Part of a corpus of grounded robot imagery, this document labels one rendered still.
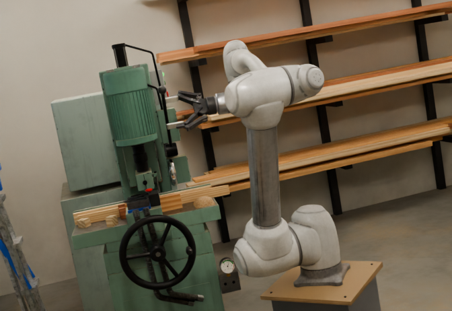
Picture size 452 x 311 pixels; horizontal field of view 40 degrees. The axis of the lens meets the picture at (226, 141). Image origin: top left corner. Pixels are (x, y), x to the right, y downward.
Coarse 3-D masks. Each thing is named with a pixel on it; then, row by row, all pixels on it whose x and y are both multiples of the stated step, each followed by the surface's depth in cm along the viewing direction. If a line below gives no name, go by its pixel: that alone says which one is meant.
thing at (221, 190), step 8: (192, 192) 271; (200, 192) 271; (208, 192) 271; (216, 192) 272; (224, 192) 272; (184, 200) 270; (192, 200) 271; (112, 208) 268; (80, 216) 264; (88, 216) 265; (96, 216) 265; (104, 216) 266
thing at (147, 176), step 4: (136, 172) 268; (140, 172) 266; (144, 172) 264; (148, 172) 263; (136, 176) 262; (140, 176) 262; (144, 176) 262; (148, 176) 263; (152, 176) 263; (140, 180) 262; (148, 180) 263; (152, 180) 263; (140, 184) 263; (148, 184) 263; (152, 184) 263; (140, 188) 263; (144, 188) 263
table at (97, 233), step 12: (192, 204) 266; (216, 204) 258; (180, 216) 255; (192, 216) 256; (204, 216) 256; (216, 216) 257; (84, 228) 258; (96, 228) 254; (108, 228) 251; (120, 228) 252; (84, 240) 250; (96, 240) 251; (108, 240) 252; (132, 240) 243
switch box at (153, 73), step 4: (152, 72) 290; (160, 72) 290; (152, 76) 290; (156, 76) 290; (160, 76) 291; (152, 80) 290; (156, 80) 291; (160, 80) 291; (152, 84) 291; (156, 84) 291; (164, 84) 292; (156, 92) 291; (156, 96) 291; (160, 96) 292; (156, 100) 292; (156, 104) 292
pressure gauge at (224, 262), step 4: (224, 260) 253; (228, 260) 253; (232, 260) 253; (220, 264) 253; (224, 264) 253; (232, 264) 254; (220, 268) 253; (224, 268) 253; (228, 268) 254; (232, 268) 254; (224, 272) 253; (228, 272) 254; (228, 276) 256
